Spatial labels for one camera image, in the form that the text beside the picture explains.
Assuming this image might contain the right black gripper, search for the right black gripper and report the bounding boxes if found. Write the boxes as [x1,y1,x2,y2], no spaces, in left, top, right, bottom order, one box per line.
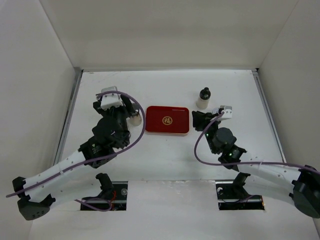
[191,110,222,154]

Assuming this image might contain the jar with white lid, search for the jar with white lid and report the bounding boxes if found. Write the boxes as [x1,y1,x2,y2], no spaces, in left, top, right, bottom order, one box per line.
[211,107,220,115]

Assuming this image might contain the clear lid white shaker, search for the clear lid white shaker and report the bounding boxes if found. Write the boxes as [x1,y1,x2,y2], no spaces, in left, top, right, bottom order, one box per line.
[129,110,142,127]

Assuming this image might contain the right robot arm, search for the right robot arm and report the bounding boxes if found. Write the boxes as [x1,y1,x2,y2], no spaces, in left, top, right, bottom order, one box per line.
[191,108,320,219]

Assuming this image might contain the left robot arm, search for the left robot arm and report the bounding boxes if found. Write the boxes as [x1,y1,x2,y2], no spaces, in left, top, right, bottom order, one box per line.
[11,94,143,221]

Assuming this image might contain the white powder shaker black cap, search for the white powder shaker black cap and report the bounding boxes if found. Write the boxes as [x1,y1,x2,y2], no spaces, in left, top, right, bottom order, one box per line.
[196,87,211,110]

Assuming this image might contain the red rectangular tray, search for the red rectangular tray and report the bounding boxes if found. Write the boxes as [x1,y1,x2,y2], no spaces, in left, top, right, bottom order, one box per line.
[145,105,190,136]

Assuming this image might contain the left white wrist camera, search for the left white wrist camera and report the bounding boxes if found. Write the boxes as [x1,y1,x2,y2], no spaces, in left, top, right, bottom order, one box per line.
[100,93,123,111]

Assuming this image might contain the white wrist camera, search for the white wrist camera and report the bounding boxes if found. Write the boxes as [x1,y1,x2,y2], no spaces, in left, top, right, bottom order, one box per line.
[218,105,233,121]
[100,93,123,111]

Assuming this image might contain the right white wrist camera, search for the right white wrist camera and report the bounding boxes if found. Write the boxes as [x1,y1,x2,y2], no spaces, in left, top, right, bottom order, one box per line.
[218,105,233,121]

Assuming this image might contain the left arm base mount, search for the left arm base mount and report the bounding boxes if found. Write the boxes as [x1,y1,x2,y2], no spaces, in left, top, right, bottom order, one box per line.
[80,173,128,212]

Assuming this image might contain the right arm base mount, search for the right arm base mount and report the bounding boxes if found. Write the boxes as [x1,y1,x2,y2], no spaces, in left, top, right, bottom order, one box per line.
[215,173,265,211]

